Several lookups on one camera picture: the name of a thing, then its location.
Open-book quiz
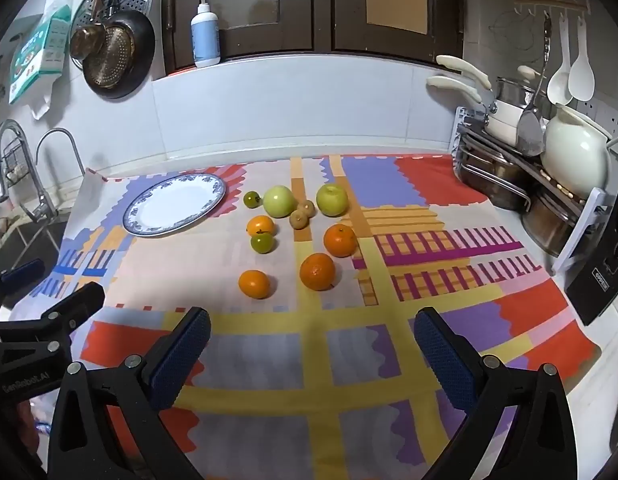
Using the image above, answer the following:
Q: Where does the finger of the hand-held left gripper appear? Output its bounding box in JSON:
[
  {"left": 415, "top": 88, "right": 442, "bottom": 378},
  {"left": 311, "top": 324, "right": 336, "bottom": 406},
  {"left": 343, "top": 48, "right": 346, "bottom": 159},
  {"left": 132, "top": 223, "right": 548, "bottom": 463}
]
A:
[
  {"left": 0, "top": 258, "right": 46, "bottom": 311},
  {"left": 0, "top": 281, "right": 106, "bottom": 356}
]

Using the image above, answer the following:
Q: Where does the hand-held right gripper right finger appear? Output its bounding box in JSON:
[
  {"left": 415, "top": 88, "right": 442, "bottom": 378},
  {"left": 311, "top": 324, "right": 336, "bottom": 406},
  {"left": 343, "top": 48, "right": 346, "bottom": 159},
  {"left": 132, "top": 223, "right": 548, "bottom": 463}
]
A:
[{"left": 413, "top": 306, "right": 577, "bottom": 480}]

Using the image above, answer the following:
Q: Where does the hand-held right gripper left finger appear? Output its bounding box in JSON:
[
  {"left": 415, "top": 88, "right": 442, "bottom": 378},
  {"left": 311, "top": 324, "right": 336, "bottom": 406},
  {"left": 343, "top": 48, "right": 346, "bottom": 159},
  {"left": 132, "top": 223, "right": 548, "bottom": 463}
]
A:
[{"left": 48, "top": 306, "right": 212, "bottom": 480}]

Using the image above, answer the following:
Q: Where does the small orange tangerine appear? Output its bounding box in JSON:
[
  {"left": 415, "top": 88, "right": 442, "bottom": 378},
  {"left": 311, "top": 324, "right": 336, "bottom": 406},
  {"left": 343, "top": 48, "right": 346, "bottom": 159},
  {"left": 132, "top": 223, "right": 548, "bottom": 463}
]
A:
[
  {"left": 246, "top": 215, "right": 276, "bottom": 237},
  {"left": 238, "top": 269, "right": 272, "bottom": 300}
]

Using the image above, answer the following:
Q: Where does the blue patterned white plate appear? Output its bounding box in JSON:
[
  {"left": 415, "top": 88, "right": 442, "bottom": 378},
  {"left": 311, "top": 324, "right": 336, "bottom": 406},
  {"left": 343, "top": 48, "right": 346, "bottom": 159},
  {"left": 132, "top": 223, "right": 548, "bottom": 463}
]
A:
[{"left": 122, "top": 173, "right": 227, "bottom": 237}]

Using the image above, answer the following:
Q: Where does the large orange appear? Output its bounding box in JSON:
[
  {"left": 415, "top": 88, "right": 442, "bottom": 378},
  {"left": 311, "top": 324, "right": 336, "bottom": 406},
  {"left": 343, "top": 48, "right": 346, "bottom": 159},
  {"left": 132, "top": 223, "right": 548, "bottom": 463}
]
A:
[
  {"left": 323, "top": 223, "right": 359, "bottom": 258},
  {"left": 299, "top": 253, "right": 337, "bottom": 291}
]

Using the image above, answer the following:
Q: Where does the steel sink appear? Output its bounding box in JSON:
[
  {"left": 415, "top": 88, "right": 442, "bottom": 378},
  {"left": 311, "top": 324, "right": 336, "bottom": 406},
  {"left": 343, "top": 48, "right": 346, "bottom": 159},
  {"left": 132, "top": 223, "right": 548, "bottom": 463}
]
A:
[{"left": 0, "top": 200, "right": 70, "bottom": 281}]

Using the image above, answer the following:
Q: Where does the steel spring faucet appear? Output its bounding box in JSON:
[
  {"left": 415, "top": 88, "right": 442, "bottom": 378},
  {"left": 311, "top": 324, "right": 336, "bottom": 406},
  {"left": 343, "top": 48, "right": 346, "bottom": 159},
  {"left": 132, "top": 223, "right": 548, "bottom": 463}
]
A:
[{"left": 0, "top": 119, "right": 57, "bottom": 223}]

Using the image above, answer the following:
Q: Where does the steel gooseneck faucet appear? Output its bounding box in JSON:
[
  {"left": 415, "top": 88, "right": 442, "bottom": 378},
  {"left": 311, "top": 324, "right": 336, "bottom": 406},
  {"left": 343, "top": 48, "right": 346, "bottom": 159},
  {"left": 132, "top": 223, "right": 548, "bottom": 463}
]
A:
[{"left": 35, "top": 128, "right": 86, "bottom": 181}]

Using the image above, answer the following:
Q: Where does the black induction cooker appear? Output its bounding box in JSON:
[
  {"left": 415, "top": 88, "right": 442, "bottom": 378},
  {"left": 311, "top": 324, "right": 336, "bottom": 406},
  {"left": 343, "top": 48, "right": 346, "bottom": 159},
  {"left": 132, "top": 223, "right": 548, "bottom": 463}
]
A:
[{"left": 564, "top": 195, "right": 618, "bottom": 326}]

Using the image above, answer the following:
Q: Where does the pale green apple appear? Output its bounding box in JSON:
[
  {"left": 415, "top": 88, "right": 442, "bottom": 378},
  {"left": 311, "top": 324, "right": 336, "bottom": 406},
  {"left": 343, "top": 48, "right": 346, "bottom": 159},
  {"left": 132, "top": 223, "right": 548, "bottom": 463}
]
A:
[{"left": 262, "top": 185, "right": 297, "bottom": 219}]

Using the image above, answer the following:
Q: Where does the green white packet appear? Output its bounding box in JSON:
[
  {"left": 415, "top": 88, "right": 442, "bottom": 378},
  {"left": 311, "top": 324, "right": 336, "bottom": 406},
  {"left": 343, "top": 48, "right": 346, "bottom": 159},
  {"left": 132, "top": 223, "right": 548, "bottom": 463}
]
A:
[{"left": 8, "top": 4, "right": 72, "bottom": 106}]

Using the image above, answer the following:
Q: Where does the golden strainer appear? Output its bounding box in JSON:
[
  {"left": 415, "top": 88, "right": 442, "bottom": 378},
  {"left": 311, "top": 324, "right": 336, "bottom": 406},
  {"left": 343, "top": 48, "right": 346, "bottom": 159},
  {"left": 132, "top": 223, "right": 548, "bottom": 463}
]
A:
[{"left": 86, "top": 22, "right": 137, "bottom": 88}]

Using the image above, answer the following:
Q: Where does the white pot rack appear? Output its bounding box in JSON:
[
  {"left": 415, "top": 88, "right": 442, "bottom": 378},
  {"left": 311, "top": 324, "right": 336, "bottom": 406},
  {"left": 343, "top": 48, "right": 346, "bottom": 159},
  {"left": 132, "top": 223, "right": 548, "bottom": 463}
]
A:
[{"left": 451, "top": 106, "right": 615, "bottom": 273}]

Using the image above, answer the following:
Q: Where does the copper ladle pot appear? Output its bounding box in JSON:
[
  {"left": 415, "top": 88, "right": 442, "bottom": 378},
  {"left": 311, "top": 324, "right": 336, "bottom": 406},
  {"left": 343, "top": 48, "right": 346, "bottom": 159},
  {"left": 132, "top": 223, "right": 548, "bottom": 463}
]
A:
[{"left": 70, "top": 22, "right": 107, "bottom": 61}]

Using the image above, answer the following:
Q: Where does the steel spatula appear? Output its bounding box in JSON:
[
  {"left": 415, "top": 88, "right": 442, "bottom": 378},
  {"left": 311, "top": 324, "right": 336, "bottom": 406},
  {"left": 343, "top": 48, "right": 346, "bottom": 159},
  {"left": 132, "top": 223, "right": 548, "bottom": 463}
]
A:
[{"left": 516, "top": 12, "right": 552, "bottom": 157}]

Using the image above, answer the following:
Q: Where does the white saucepan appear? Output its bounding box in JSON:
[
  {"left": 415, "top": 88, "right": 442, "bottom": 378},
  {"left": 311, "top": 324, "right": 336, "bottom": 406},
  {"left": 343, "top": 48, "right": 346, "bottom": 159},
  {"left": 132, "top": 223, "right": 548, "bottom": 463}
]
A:
[{"left": 426, "top": 76, "right": 529, "bottom": 145}]

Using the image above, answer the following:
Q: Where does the white kettle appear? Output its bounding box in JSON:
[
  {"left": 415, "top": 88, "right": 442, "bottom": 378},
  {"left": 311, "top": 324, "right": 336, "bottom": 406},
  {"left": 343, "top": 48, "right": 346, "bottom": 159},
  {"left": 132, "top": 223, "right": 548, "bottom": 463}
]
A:
[{"left": 540, "top": 103, "right": 618, "bottom": 200}]

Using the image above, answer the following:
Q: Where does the black frying pan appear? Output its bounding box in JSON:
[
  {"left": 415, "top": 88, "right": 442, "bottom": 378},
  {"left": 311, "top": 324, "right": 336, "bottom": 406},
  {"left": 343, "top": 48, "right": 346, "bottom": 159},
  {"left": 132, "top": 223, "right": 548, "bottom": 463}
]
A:
[{"left": 83, "top": 0, "right": 156, "bottom": 100}]

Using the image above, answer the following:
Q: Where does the blue white pump bottle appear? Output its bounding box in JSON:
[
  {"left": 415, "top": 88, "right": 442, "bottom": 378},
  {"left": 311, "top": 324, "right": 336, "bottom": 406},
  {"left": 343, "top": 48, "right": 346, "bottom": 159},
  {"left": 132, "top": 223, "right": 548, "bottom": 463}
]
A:
[{"left": 190, "top": 0, "right": 221, "bottom": 68}]

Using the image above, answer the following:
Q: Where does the white ladle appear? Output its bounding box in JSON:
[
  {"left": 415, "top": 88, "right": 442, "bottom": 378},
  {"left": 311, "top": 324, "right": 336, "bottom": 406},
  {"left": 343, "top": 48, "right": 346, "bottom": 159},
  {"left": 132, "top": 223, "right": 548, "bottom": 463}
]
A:
[{"left": 546, "top": 10, "right": 574, "bottom": 106}]

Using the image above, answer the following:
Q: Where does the white rice paddle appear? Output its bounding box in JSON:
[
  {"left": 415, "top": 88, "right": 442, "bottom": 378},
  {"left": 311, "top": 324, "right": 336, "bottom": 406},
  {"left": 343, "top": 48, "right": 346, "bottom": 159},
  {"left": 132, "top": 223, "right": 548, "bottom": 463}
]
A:
[{"left": 568, "top": 15, "right": 596, "bottom": 102}]

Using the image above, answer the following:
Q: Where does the dark wooden cabinet door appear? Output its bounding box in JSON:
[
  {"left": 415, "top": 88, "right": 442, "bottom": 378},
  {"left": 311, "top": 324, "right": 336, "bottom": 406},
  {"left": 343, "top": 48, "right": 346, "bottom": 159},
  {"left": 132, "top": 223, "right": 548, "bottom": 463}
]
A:
[
  {"left": 331, "top": 0, "right": 465, "bottom": 63},
  {"left": 161, "top": 0, "right": 331, "bottom": 73}
]

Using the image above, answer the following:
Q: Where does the white-handled steel pot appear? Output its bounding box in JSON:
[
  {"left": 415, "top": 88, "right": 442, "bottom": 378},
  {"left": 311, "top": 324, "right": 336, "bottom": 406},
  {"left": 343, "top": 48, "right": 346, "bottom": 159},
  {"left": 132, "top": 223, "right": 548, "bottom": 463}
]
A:
[{"left": 435, "top": 55, "right": 542, "bottom": 113}]

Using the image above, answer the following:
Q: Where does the wall hook rail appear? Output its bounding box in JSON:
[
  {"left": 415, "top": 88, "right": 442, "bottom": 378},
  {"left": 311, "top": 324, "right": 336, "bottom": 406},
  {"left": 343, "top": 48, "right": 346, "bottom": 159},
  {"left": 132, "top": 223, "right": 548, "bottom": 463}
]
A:
[{"left": 512, "top": 0, "right": 592, "bottom": 17}]

